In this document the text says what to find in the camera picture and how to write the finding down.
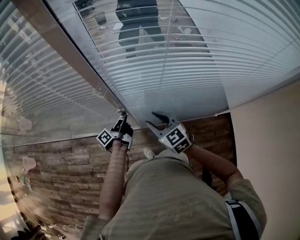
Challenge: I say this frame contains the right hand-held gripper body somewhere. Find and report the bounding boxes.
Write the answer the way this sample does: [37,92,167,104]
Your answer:
[161,118,191,155]

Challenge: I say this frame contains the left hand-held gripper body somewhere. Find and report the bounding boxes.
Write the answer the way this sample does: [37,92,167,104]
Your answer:
[96,122,134,152]

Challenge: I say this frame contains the cluster of small floor items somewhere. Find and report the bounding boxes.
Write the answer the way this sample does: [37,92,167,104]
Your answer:
[14,175,32,192]

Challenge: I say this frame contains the person's right forearm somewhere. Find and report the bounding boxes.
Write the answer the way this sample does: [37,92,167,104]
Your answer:
[185,142,244,186]

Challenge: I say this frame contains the person's light trousers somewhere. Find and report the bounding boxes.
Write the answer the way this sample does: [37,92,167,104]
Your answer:
[126,149,195,171]

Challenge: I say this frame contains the black white-edged arm strap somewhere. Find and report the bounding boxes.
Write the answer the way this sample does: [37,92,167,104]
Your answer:
[225,199,262,240]

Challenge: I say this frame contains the dark waste bin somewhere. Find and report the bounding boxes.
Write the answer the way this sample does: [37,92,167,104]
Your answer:
[95,11,107,25]

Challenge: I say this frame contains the long white cable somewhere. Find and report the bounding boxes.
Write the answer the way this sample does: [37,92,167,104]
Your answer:
[48,224,84,233]

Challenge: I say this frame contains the black office chair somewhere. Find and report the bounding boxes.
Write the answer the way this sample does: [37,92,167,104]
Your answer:
[115,0,165,59]

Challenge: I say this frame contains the person's left forearm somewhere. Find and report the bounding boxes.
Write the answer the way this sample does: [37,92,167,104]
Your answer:
[98,140,128,221]

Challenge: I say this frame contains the person's light short-sleeved shirt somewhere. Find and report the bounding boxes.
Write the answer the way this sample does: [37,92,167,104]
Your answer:
[81,154,268,240]

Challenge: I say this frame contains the black baseboard strip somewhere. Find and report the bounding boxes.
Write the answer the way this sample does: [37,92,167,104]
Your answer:
[228,112,237,167]

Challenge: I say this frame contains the glass partition frame post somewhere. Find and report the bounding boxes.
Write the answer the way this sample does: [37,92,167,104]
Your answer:
[10,0,141,128]

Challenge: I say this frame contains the pink plastic bucket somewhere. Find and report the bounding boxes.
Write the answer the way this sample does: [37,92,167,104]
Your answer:
[22,157,37,172]

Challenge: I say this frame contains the person's left shoe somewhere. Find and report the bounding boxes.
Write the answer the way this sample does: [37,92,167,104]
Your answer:
[143,146,155,159]

